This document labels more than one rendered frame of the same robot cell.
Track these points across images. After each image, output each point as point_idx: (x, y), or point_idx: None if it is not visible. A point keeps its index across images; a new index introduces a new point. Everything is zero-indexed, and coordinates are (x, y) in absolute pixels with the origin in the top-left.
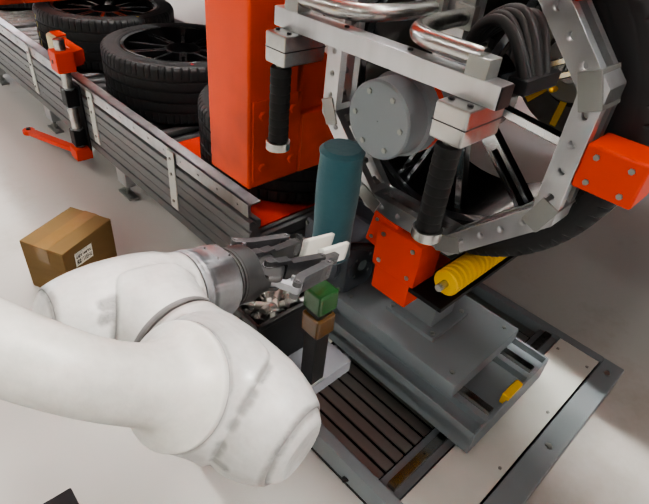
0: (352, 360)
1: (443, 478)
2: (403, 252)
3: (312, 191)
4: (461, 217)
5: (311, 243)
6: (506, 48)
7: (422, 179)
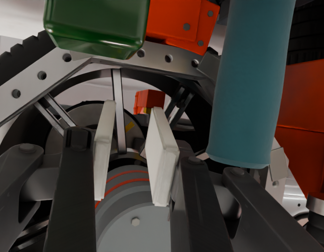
0: None
1: None
2: (151, 9)
3: None
4: (103, 64)
5: (152, 181)
6: None
7: (171, 82)
